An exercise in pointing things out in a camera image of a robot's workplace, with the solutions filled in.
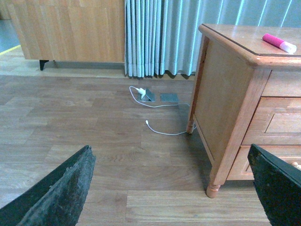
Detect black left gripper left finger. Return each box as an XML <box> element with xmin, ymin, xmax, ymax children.
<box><xmin>0</xmin><ymin>145</ymin><xmax>96</xmax><ymax>226</ymax></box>

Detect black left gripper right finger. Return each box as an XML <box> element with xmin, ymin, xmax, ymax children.
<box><xmin>247</xmin><ymin>144</ymin><xmax>301</xmax><ymax>226</ymax></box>

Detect wooden drawer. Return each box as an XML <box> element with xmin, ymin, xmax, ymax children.
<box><xmin>227</xmin><ymin>145</ymin><xmax>301</xmax><ymax>180</ymax></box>
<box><xmin>242</xmin><ymin>97</ymin><xmax>301</xmax><ymax>145</ymax></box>

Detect pink marker with clear cap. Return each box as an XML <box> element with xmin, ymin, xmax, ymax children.
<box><xmin>262</xmin><ymin>33</ymin><xmax>297</xmax><ymax>54</ymax></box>

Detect wooden drawer knob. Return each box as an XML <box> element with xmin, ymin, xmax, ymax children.
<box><xmin>291</xmin><ymin>162</ymin><xmax>301</xmax><ymax>170</ymax></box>

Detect wooden nightstand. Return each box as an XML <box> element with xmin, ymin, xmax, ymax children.
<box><xmin>186</xmin><ymin>23</ymin><xmax>301</xmax><ymax>199</ymax></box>

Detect white charger plug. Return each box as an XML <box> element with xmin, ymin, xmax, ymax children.
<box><xmin>136</xmin><ymin>88</ymin><xmax>146</xmax><ymax>96</ymax></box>

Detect open metal floor socket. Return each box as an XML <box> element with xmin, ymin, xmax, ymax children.
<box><xmin>138</xmin><ymin>89</ymin><xmax>155</xmax><ymax>102</ymax></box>

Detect black cabinet leg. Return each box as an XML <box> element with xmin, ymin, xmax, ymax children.
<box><xmin>39</xmin><ymin>60</ymin><xmax>49</xmax><ymax>71</ymax></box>

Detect closed metal floor socket cover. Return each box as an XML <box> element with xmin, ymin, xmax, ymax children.
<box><xmin>160</xmin><ymin>93</ymin><xmax>179</xmax><ymax>103</ymax></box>

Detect light wooden cabinet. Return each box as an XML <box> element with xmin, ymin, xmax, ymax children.
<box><xmin>6</xmin><ymin>0</ymin><xmax>125</xmax><ymax>63</ymax></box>

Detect grey pleated curtain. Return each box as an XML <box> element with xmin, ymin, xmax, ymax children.
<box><xmin>125</xmin><ymin>0</ymin><xmax>301</xmax><ymax>78</ymax></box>

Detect white charging cable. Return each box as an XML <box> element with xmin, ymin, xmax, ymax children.
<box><xmin>128</xmin><ymin>86</ymin><xmax>197</xmax><ymax>136</ymax></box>

